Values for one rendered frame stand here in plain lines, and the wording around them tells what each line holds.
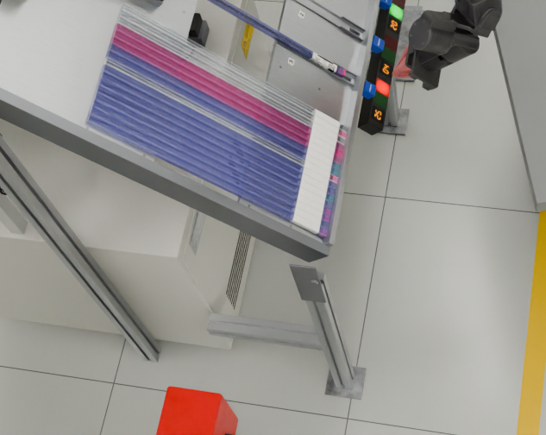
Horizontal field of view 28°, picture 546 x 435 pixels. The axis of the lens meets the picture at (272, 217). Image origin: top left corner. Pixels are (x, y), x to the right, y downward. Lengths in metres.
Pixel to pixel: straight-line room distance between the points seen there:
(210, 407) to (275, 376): 0.84
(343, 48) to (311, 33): 0.08
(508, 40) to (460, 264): 0.66
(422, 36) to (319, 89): 0.27
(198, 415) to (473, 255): 1.12
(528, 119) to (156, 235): 0.79
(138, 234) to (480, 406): 0.94
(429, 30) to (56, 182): 0.87
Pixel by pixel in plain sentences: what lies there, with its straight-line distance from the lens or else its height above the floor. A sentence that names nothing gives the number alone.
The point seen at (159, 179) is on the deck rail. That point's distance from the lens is 1.85.
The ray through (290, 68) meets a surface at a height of 0.83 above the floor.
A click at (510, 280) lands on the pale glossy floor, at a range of 2.75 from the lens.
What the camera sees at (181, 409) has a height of 0.78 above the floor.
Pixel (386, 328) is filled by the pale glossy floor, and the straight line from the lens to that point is 2.71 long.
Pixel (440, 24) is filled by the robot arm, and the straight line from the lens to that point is 1.95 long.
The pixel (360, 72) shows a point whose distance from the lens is 2.17.
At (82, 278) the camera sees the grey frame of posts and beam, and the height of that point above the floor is 0.54.
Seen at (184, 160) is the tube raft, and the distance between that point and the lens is 1.87.
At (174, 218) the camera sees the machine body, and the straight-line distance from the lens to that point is 2.21.
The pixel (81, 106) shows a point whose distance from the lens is 1.82.
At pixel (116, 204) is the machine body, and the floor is 0.62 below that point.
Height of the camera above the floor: 2.54
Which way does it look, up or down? 62 degrees down
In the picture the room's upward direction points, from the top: 20 degrees counter-clockwise
